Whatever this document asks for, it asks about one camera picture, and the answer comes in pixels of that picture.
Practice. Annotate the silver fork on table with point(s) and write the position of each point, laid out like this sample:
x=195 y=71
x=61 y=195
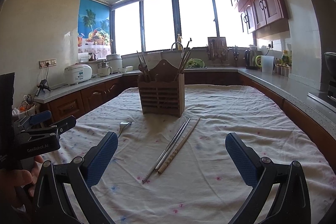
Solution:
x=122 y=126

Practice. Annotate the fruit beach poster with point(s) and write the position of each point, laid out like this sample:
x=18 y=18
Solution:
x=93 y=33

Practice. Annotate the white dotted tablecloth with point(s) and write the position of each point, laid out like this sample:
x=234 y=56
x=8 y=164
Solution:
x=201 y=184

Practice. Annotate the small white blender pot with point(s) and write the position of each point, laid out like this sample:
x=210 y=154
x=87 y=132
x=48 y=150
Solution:
x=104 y=69

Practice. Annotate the green vegetable colander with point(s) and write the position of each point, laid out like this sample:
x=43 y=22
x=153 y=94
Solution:
x=195 y=63

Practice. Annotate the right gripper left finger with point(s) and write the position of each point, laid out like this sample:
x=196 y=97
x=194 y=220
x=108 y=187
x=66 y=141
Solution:
x=51 y=202

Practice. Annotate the white pitcher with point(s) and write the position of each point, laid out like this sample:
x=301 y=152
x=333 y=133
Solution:
x=267 y=63

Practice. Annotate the kitchen faucet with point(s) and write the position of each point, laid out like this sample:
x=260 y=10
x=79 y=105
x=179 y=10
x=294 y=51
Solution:
x=177 y=46

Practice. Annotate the white rice cooker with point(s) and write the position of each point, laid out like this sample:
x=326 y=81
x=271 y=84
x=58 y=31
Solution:
x=77 y=73

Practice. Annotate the condiment bottles rack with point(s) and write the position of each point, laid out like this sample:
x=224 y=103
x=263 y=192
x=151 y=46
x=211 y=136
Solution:
x=283 y=64

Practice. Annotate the wooden utensil holder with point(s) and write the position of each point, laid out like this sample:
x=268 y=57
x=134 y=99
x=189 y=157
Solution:
x=162 y=91

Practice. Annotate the metal ladle spoon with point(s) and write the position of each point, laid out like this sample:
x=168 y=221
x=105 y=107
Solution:
x=143 y=70

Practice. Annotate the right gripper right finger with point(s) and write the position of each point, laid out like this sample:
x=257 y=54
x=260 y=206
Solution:
x=291 y=203

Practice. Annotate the wooden chopsticks in holder left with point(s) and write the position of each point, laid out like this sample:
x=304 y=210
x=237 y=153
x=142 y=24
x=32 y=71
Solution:
x=141 y=58

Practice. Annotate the knife rack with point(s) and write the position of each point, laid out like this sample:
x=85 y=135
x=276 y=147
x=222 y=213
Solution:
x=217 y=51

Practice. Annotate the left hand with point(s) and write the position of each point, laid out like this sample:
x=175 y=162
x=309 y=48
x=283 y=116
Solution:
x=11 y=179

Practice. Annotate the wooden chopstick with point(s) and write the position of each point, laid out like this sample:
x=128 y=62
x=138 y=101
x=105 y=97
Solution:
x=178 y=148
x=184 y=57

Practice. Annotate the black electric kettle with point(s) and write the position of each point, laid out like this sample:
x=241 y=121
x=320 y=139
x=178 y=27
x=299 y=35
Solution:
x=250 y=59

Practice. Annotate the white steel cooker pot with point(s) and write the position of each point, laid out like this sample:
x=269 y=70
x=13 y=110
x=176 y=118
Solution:
x=115 y=62

